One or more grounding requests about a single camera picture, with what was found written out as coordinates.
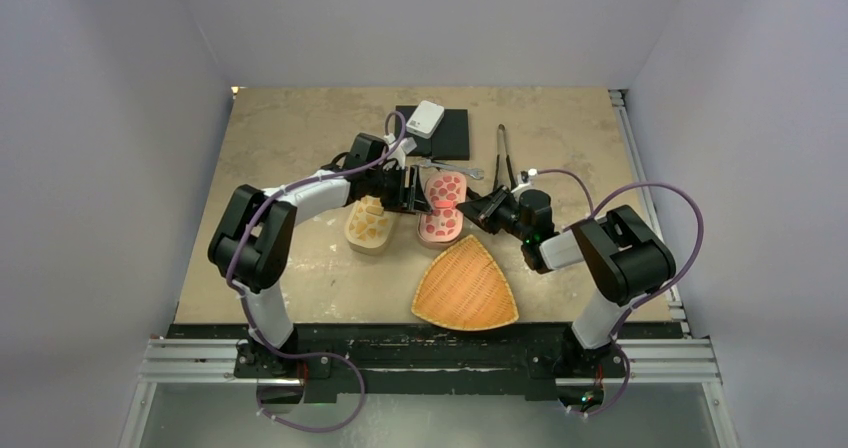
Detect silver wrench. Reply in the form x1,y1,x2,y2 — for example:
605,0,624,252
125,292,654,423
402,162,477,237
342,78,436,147
417,159,485,180

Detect black foam block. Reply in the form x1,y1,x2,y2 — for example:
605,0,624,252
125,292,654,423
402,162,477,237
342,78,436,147
406,102,471,161

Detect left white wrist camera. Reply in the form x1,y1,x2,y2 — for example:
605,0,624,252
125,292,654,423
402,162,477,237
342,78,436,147
383,133,417,169

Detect woven bamboo basket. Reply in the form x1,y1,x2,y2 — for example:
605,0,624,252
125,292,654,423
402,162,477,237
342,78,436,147
411,235,519,332

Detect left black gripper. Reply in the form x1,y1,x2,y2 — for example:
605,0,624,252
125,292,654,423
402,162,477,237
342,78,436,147
365,164,431,214

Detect beige lunch box lid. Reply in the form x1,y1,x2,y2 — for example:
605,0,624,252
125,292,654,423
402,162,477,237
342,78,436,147
345,196,399,233

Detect black table front frame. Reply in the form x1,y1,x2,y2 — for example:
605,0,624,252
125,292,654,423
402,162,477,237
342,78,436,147
165,320,684,405

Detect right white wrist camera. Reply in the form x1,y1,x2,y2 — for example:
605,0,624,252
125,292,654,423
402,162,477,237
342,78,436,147
511,168,538,199

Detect beige lunch box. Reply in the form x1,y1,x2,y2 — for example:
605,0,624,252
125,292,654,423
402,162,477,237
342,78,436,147
345,228,395,256

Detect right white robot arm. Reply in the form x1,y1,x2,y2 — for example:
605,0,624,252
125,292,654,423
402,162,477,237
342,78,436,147
457,187,677,375

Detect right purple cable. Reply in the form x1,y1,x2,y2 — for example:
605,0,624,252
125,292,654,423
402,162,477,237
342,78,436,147
533,168,705,420

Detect white small box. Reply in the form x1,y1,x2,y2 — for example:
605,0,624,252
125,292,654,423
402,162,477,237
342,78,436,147
405,100,446,140

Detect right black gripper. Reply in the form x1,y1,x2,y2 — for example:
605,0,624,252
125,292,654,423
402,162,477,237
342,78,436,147
457,184,531,243

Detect black metal tongs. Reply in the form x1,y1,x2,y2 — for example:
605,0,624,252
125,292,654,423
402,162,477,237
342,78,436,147
493,124,518,189

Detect pink lunch box lid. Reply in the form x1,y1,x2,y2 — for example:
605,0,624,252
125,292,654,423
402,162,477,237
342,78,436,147
418,171,467,232

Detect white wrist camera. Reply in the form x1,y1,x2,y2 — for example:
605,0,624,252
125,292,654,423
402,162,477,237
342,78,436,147
511,168,538,199
383,133,417,169

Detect aluminium rail right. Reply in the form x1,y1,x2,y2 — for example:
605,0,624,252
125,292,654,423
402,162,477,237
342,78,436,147
608,90,692,338

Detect pink lunch box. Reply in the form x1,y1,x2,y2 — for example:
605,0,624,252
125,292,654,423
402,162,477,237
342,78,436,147
418,230,461,250

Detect purple cable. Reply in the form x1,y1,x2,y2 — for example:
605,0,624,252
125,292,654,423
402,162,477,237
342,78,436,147
533,168,705,420
225,110,367,433

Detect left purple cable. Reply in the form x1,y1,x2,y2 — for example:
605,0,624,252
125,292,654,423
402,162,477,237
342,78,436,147
225,110,367,433

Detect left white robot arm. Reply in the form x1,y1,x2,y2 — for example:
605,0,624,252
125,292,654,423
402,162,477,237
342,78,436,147
207,133,429,377

